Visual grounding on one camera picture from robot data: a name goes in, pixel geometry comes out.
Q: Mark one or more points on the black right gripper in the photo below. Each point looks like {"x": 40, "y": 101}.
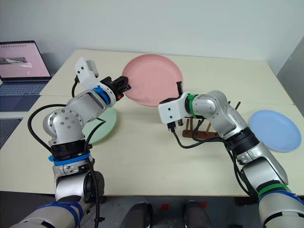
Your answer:
{"x": 167, "y": 100}

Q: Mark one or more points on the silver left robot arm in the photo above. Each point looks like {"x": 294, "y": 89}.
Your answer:
{"x": 66, "y": 121}

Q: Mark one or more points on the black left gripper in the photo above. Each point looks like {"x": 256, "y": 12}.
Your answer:
{"x": 113, "y": 87}

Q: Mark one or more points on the grey perforated panel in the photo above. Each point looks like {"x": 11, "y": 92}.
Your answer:
{"x": 8, "y": 130}

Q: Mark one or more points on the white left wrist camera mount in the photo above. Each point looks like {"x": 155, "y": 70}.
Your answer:
{"x": 84, "y": 73}

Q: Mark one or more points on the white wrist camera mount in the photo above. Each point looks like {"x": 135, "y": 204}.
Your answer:
{"x": 171, "y": 111}
{"x": 84, "y": 73}

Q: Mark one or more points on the pink round plate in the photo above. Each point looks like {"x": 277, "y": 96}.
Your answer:
{"x": 152, "y": 76}

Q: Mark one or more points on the green round plate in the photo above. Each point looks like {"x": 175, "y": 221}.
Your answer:
{"x": 107, "y": 128}

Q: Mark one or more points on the dark rounded shape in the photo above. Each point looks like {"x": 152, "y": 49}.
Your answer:
{"x": 139, "y": 215}
{"x": 197, "y": 215}

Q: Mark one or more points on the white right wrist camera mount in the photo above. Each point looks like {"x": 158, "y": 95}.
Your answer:
{"x": 171, "y": 111}

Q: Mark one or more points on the blue round plate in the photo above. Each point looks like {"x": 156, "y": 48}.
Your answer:
{"x": 275, "y": 130}

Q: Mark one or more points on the wooden dish rack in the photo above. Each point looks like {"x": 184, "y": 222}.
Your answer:
{"x": 190, "y": 134}

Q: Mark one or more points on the grey partition panel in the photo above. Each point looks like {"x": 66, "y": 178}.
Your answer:
{"x": 294, "y": 71}

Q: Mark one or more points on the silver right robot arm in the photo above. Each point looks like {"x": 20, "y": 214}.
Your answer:
{"x": 213, "y": 107}

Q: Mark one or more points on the open grey laptop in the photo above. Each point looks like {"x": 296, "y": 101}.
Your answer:
{"x": 21, "y": 61}

